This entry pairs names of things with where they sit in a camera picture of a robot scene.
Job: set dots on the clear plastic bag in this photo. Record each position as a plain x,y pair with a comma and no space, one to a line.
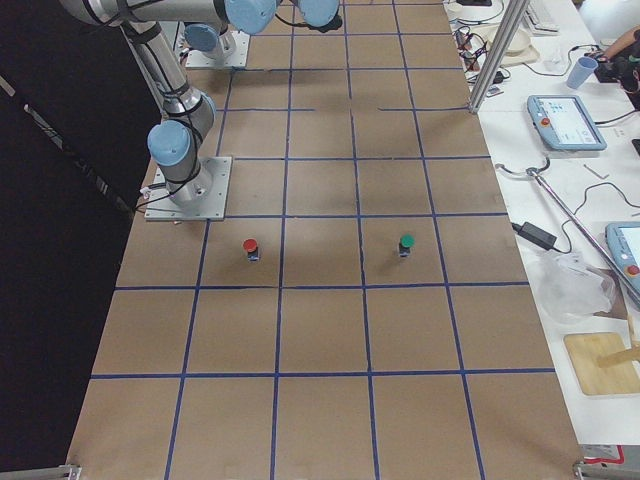
567,290

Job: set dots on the wooden board stand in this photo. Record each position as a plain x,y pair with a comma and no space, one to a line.
602,362

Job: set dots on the blue teach pendant upper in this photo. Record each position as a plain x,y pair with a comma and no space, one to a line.
563,123

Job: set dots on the aluminium frame post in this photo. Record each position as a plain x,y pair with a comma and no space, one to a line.
504,34

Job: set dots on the red push button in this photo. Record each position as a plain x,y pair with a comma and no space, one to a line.
251,249

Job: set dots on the black power adapter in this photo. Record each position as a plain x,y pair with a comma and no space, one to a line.
535,235

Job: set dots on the white plate stack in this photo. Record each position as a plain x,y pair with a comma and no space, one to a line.
519,51

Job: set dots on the green push button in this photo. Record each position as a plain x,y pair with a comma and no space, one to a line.
405,245

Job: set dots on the metal cane rod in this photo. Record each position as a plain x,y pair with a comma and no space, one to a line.
536,173

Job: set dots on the person forearm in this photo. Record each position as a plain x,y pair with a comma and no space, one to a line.
623,42

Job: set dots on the blue teach pendant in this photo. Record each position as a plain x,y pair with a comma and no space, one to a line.
563,123
622,239

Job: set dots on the light blue plastic cup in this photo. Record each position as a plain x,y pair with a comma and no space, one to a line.
583,68

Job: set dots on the blue teach pendant lower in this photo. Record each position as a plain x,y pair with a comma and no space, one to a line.
622,239

